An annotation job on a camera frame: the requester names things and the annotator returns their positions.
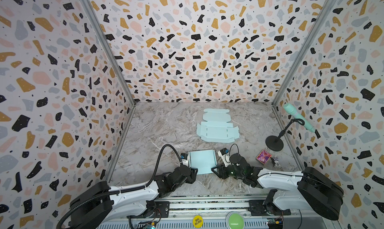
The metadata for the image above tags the mint paper box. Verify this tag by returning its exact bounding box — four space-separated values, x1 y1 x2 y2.
189 150 217 175

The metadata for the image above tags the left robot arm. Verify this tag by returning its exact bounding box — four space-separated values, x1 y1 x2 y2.
70 165 198 229

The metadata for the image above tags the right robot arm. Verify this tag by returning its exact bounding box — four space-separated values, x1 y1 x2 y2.
211 153 344 221

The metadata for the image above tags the colourful small card box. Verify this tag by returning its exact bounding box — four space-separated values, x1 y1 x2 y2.
256 150 272 165

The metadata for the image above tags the mint flat box far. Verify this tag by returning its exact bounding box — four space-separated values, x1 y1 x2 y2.
196 108 240 143

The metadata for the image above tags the small black white figurine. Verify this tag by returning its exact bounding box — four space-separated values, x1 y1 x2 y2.
271 158 281 168

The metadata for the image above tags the yellow round sticker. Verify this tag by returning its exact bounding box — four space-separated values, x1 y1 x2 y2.
193 215 204 229

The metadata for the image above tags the green round button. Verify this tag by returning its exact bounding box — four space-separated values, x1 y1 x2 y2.
226 212 245 229

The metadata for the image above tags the mint green microphone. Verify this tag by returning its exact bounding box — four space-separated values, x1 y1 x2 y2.
283 103 316 133

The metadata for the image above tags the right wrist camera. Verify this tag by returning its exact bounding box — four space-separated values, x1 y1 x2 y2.
218 148 231 167

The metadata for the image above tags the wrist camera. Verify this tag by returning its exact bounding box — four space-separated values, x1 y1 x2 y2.
218 148 231 167
180 153 190 167

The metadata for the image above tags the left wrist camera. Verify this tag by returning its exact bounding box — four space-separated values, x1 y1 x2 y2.
180 153 190 167

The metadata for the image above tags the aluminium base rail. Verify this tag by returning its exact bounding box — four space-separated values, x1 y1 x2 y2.
99 195 341 229

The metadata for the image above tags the left black corrugated cable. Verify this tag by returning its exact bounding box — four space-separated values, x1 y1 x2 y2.
56 143 183 229

